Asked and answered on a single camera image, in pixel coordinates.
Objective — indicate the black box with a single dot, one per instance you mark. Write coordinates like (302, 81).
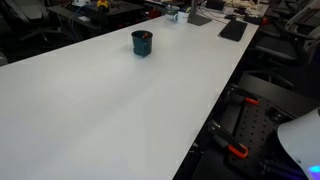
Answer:
(215, 4)

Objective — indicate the white mug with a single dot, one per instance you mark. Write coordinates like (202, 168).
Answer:
(182, 17)

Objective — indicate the black robot cart top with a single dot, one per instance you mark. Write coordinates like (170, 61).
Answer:
(266, 88)

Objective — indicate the grey monitor stand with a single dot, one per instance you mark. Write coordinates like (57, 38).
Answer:
(199, 19)

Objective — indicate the grey mesh office chair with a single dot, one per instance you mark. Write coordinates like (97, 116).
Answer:
(306, 10)
(276, 46)

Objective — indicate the yellow toy object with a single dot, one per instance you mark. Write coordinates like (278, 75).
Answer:
(102, 3)

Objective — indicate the red capped marker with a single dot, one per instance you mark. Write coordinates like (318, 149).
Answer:
(145, 35)

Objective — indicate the black power socket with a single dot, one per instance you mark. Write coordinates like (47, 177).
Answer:
(275, 114)

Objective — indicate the black computer mouse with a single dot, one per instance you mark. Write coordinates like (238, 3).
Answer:
(230, 16)

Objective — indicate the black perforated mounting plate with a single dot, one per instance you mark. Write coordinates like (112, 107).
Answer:
(256, 126)

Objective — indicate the green bowl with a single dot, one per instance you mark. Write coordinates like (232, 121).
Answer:
(170, 13)

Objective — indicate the dark teal cup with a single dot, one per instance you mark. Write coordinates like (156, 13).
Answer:
(141, 46)

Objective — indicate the black keyboard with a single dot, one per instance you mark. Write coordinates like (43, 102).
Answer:
(233, 30)

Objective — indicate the black desk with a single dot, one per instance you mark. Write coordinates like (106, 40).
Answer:
(123, 8)

